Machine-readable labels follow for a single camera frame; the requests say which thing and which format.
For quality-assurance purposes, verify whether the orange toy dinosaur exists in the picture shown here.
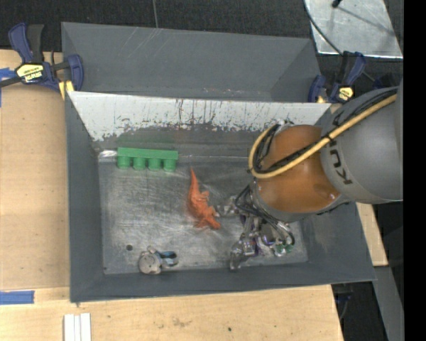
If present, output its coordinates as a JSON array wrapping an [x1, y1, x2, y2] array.
[[186, 166, 222, 231]]

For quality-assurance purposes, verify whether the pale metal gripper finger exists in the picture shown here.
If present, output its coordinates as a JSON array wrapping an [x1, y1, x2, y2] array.
[[229, 240, 257, 271], [217, 197, 240, 217]]

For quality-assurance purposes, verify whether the grey metal bin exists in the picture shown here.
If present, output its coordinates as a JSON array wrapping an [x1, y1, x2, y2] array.
[[60, 21, 378, 303]]

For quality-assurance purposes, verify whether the green block with round pegs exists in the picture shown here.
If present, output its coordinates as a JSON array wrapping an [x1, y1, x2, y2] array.
[[116, 146, 180, 173]]

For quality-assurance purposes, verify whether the pale wood board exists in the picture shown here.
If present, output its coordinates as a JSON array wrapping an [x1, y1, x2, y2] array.
[[0, 50, 72, 292]]

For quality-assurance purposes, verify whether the grey and blue toy animal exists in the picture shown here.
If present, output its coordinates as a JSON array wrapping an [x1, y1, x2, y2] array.
[[137, 245, 180, 276]]

